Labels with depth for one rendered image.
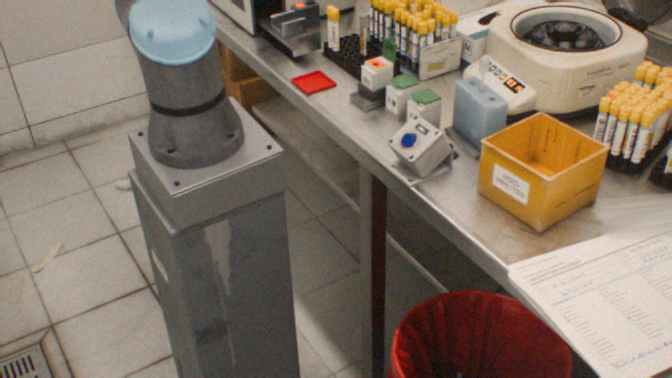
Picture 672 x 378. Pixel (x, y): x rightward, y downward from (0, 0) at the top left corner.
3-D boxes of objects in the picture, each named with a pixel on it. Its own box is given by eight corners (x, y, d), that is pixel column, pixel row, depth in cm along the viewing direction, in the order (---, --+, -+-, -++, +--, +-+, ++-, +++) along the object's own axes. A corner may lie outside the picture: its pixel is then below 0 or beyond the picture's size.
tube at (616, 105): (596, 156, 124) (609, 99, 117) (606, 155, 124) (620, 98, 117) (599, 161, 122) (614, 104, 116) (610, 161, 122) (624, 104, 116)
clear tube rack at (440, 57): (363, 44, 161) (363, 13, 157) (401, 32, 165) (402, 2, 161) (420, 82, 147) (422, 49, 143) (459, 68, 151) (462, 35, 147)
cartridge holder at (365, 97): (349, 100, 142) (349, 83, 140) (387, 87, 146) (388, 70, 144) (365, 112, 138) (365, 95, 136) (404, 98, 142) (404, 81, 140)
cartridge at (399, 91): (385, 112, 138) (385, 80, 134) (405, 105, 140) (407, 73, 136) (397, 121, 135) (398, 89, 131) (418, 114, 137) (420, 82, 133)
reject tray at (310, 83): (290, 82, 149) (290, 78, 148) (319, 72, 151) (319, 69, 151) (307, 96, 144) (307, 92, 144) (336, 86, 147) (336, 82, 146)
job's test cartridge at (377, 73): (361, 92, 142) (360, 62, 138) (381, 85, 144) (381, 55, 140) (372, 100, 139) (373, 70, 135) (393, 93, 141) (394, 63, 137)
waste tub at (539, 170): (474, 192, 118) (480, 140, 112) (532, 162, 124) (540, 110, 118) (539, 235, 109) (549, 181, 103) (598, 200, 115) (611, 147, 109)
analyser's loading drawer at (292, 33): (250, 22, 167) (247, 0, 164) (275, 15, 170) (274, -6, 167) (294, 57, 153) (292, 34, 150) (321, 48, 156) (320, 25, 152)
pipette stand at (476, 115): (444, 132, 132) (447, 82, 126) (477, 123, 134) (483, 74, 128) (474, 160, 125) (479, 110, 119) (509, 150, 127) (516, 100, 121)
